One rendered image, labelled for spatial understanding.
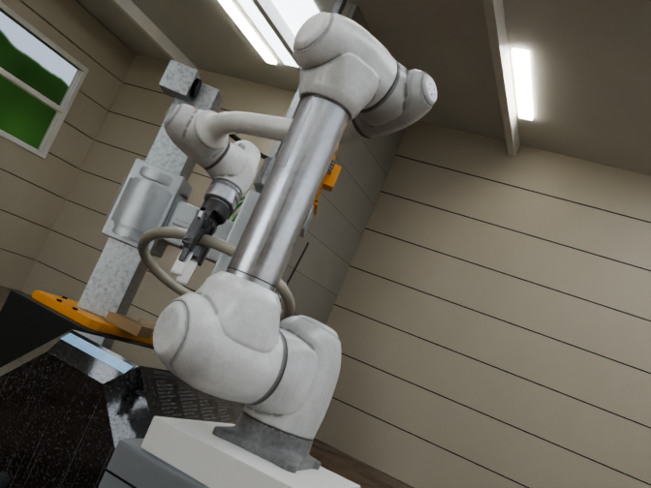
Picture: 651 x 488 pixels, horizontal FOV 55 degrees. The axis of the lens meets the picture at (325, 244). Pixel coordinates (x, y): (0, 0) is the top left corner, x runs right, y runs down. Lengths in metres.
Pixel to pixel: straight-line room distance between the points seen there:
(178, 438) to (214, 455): 0.08
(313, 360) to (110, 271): 2.09
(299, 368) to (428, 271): 6.11
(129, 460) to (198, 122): 0.83
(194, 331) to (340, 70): 0.55
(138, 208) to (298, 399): 2.06
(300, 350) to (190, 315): 0.24
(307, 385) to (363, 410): 6.02
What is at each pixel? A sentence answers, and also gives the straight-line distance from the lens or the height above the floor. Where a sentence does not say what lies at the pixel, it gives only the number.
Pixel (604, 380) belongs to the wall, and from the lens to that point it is 6.97.
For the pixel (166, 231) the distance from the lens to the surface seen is 1.69.
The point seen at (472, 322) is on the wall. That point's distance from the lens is 7.07.
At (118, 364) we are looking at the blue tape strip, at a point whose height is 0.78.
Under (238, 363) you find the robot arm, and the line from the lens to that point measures 1.10.
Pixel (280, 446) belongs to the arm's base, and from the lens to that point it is 1.23.
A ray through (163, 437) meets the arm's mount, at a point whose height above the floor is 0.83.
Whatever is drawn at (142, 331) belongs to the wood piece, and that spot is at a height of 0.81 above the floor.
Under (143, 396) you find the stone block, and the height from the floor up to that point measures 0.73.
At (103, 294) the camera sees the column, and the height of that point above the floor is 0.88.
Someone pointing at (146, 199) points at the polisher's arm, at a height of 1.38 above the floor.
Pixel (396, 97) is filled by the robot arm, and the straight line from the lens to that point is 1.30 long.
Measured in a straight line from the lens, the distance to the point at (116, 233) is 3.16.
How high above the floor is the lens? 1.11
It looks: 8 degrees up
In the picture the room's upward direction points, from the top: 23 degrees clockwise
